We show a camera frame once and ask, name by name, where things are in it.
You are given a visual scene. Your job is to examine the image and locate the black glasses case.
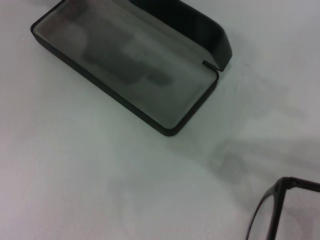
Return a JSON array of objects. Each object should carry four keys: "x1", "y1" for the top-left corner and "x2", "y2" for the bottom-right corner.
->
[{"x1": 29, "y1": 0, "x2": 234, "y2": 138}]

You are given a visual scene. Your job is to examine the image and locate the black glasses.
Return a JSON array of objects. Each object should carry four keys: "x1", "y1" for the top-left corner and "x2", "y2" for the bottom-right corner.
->
[{"x1": 247, "y1": 176, "x2": 320, "y2": 240}]

